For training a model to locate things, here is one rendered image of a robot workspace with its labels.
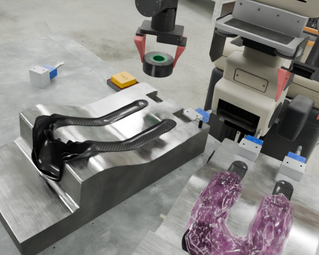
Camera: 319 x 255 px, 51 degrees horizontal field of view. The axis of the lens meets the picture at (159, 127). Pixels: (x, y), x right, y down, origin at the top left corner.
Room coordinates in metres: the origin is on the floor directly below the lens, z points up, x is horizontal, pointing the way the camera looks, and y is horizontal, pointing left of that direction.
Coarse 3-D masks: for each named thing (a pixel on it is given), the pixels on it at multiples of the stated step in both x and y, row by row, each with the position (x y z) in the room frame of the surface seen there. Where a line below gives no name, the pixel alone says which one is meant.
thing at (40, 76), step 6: (36, 66) 0.92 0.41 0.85; (48, 66) 0.95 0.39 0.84; (54, 66) 0.97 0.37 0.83; (60, 66) 0.99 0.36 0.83; (30, 72) 0.90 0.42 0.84; (36, 72) 0.89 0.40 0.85; (42, 72) 0.89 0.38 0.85; (48, 72) 0.91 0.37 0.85; (54, 72) 0.94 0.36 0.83; (30, 78) 0.90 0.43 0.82; (36, 78) 0.89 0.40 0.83; (42, 78) 0.88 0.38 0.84; (48, 78) 0.91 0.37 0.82; (36, 84) 0.89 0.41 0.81; (42, 84) 0.88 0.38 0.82; (48, 84) 0.90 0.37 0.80
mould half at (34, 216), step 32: (128, 96) 0.76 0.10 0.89; (64, 128) 0.54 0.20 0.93; (96, 128) 0.60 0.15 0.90; (128, 128) 0.63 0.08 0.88; (192, 128) 0.65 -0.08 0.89; (0, 160) 0.50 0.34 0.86; (96, 160) 0.46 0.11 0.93; (128, 160) 0.50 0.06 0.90; (160, 160) 0.55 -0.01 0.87; (0, 192) 0.41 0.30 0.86; (32, 192) 0.42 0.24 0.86; (64, 192) 0.43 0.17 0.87; (96, 192) 0.42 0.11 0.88; (128, 192) 0.48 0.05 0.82; (32, 224) 0.35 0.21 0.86; (64, 224) 0.37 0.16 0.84
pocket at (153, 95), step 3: (150, 93) 0.80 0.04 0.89; (153, 93) 0.80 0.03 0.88; (156, 93) 0.81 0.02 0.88; (147, 96) 0.79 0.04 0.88; (150, 96) 0.80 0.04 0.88; (153, 96) 0.80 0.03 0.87; (156, 96) 0.80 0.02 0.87; (159, 96) 0.80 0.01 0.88; (153, 99) 0.80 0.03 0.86; (156, 99) 0.80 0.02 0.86; (159, 99) 0.79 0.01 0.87; (162, 99) 0.79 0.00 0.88; (156, 102) 0.79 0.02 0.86; (159, 102) 0.79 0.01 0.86
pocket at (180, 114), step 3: (177, 111) 0.72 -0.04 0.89; (180, 111) 0.73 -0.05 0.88; (183, 111) 0.73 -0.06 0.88; (174, 114) 0.71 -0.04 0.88; (177, 114) 0.72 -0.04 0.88; (180, 114) 0.73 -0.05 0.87; (183, 114) 0.73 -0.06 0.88; (177, 117) 0.72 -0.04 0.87; (180, 117) 0.73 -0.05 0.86; (183, 117) 0.73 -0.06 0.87; (186, 117) 0.72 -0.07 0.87; (189, 117) 0.72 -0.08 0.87; (183, 120) 0.72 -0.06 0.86; (186, 120) 0.72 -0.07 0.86; (189, 120) 0.71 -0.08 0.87; (186, 123) 0.71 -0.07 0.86
